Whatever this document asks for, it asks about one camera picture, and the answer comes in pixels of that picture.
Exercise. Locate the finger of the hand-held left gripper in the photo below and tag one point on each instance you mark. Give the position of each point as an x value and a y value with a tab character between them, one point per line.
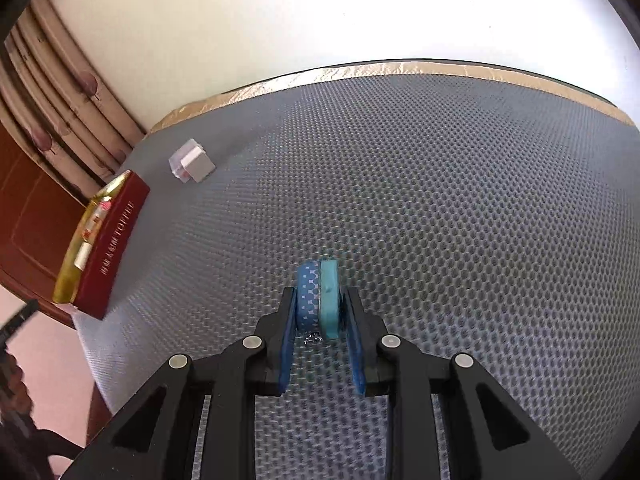
19	319

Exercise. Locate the brown wooden door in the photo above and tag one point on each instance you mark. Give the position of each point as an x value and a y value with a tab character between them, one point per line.
35	225

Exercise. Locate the white box with zigzag print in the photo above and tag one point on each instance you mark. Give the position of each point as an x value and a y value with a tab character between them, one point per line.
198	165

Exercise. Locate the grey honeycomb mat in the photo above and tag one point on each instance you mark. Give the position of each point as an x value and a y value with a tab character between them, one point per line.
450	240

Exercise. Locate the red and gold tin box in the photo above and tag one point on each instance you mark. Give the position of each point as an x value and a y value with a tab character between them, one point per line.
107	255

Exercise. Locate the clear case with pink insert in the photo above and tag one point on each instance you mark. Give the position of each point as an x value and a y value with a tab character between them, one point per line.
176	164

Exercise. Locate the small blue cartoon tin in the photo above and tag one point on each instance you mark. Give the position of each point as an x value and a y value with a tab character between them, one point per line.
320	297

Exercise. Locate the patterned curtain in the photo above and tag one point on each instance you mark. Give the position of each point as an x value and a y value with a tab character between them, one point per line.
65	100

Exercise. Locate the gold foil cloth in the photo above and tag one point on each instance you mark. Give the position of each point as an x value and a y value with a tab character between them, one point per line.
450	67

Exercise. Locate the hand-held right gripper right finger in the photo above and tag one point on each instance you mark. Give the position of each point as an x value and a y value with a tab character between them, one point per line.
358	352

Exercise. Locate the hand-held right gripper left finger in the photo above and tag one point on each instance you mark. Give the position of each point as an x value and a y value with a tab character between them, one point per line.
286	342

